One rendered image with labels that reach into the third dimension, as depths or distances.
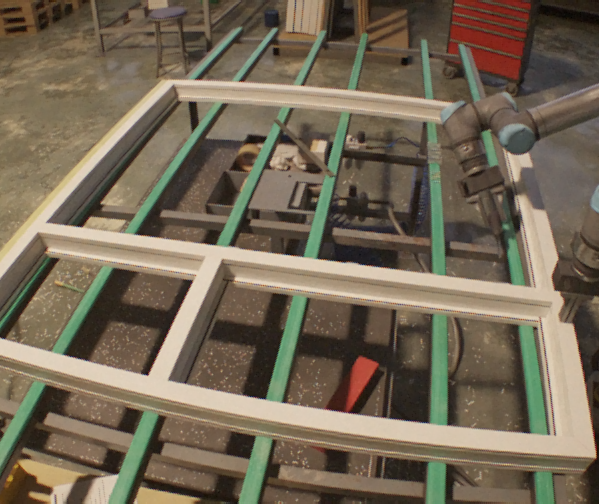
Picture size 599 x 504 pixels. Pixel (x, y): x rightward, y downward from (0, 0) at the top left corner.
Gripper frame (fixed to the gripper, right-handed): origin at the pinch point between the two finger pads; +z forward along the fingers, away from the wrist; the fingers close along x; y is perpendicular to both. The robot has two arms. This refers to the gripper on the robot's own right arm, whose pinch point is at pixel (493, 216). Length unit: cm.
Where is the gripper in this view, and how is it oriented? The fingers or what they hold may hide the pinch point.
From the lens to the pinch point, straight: 155.3
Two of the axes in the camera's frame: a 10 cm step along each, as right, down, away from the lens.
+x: 8.1, -3.2, -4.9
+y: -4.9, 0.8, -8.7
